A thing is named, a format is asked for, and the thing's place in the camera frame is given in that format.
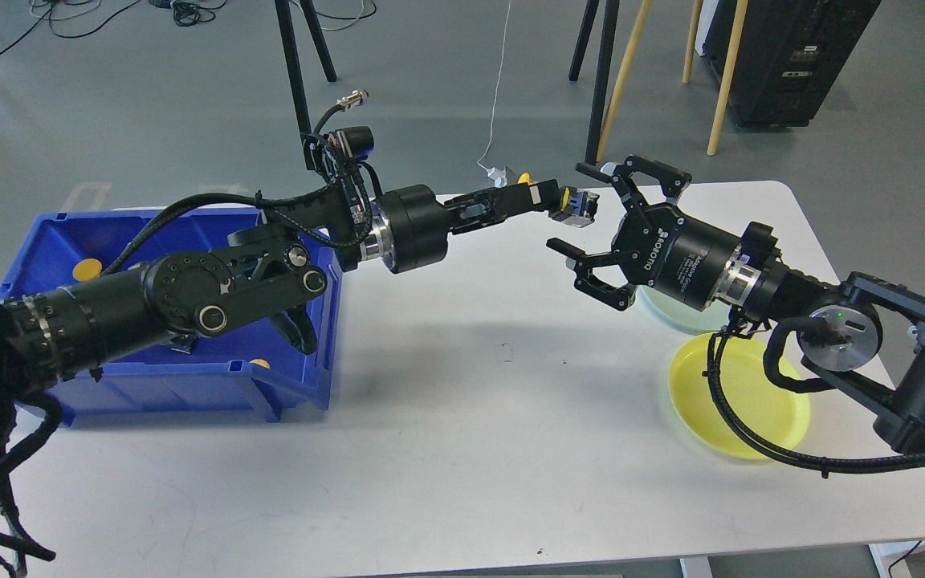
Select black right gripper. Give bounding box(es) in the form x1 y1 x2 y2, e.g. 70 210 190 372
546 155 741 311

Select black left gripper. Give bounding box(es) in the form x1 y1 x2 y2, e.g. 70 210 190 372
375 181 561 274

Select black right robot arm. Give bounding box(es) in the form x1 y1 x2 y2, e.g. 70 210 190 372
547 155 925 476

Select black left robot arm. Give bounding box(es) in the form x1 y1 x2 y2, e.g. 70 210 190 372
0 89 577 577

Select light green plate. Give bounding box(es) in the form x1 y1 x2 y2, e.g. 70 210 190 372
638 287 730 334

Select yellow plate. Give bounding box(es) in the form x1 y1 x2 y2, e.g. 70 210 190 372
667 334 812 461

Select white power plug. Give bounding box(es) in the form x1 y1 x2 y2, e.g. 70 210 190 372
486 167 517 188

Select wooden leg right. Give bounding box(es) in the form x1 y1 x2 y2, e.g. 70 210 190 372
682 0 750 157

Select wooden leg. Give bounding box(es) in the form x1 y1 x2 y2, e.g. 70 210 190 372
682 0 750 157
595 0 653 162

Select wooden leg left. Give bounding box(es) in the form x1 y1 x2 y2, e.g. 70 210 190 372
595 0 653 162

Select black stand legs right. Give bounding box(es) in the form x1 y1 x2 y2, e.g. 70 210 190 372
568 1 621 164

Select black stand legs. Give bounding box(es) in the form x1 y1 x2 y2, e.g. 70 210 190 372
273 1 338 136
568 1 621 164

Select black cabinet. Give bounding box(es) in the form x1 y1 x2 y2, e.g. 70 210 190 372
724 1 880 129

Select blue plastic bin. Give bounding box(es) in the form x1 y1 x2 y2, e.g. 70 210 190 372
0 209 342 425

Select black stand legs left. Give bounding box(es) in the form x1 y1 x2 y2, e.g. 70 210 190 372
273 1 338 136

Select white hanging cable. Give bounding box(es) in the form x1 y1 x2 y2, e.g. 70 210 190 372
477 0 513 173

